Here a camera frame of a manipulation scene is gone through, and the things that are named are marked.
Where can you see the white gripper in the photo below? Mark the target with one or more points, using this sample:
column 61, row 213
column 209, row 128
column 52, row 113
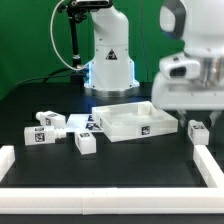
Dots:
column 183, row 95

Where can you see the white U-shaped obstacle fence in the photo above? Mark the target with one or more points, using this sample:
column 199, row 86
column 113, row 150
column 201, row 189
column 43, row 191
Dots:
column 90, row 201

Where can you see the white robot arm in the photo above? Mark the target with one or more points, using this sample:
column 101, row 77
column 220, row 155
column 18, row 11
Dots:
column 190, row 80

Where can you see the white square tabletop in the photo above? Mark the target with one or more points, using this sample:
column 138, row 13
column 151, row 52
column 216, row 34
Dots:
column 133, row 121

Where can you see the white fiducial marker plate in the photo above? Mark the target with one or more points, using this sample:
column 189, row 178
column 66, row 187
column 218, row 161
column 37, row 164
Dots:
column 84, row 121

